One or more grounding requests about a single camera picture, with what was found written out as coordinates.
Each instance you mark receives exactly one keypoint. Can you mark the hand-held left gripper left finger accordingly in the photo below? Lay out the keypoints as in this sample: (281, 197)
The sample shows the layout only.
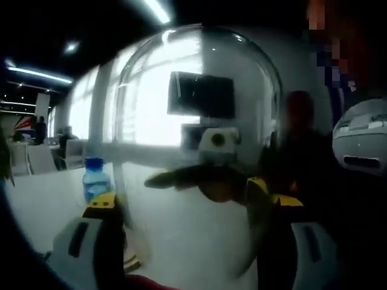
(90, 250)

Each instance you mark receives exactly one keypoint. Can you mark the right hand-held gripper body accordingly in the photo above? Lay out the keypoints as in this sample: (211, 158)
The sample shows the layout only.
(219, 146)

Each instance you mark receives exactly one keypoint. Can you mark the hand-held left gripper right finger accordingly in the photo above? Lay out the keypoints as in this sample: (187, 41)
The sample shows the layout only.
(302, 256)

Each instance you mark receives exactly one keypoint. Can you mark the clear glass dome cover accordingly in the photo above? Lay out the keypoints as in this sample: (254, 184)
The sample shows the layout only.
(187, 226)

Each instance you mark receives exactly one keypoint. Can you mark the blue Mizone drink bottle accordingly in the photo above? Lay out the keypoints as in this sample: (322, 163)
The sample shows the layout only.
(96, 181)

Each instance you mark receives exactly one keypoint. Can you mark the person's right hand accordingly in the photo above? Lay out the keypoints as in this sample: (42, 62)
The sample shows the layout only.
(220, 193)

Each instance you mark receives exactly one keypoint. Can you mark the person's left hand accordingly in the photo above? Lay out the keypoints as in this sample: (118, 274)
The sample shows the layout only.
(145, 281)

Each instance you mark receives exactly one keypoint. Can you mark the small dark screen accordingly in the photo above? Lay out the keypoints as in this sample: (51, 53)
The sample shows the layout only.
(192, 137)

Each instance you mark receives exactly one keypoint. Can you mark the round wooden base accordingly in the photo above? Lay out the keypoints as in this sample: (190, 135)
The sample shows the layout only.
(133, 259)

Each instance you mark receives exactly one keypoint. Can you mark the person's dark clothing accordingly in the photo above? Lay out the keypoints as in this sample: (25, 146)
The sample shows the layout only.
(362, 217)

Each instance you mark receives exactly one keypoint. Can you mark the white window blinds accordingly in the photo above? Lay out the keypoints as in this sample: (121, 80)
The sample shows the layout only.
(151, 99)

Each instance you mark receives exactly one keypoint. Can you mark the white office chair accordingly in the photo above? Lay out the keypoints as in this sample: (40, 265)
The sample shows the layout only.
(75, 154)
(34, 158)

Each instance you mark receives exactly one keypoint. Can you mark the white grey chest device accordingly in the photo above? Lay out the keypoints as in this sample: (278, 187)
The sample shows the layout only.
(359, 136)

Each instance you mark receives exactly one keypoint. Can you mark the green potted plant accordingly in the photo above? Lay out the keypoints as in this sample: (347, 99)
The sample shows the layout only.
(6, 157)

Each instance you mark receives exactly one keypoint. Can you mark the blue red striped poster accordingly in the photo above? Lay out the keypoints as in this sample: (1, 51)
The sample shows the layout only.
(25, 128)

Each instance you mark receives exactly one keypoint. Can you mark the long ceiling light strip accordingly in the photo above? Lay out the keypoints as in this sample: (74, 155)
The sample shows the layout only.
(157, 11)
(39, 74)

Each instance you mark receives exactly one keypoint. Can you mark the square ceiling spotlight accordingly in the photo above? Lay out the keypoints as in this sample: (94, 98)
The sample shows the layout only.
(72, 47)

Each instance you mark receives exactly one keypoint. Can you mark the large black wall monitor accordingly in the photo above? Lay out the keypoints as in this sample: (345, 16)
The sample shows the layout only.
(202, 93)

